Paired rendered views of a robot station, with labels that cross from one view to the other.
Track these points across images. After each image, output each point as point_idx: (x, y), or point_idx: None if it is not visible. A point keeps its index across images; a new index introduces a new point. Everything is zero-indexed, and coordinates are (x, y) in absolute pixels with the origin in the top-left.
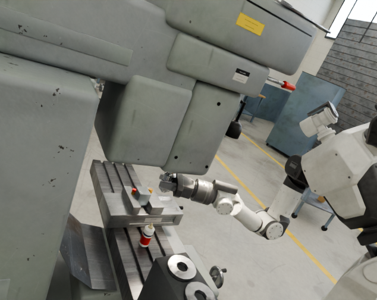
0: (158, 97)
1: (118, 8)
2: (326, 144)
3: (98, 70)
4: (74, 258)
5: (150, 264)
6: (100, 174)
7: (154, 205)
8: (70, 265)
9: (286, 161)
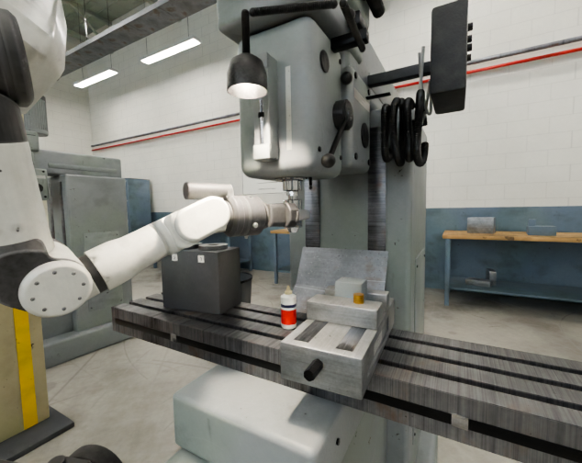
0: None
1: None
2: (60, 13)
3: None
4: (312, 292)
5: (257, 319)
6: (514, 352)
7: (320, 296)
8: (302, 281)
9: (26, 55)
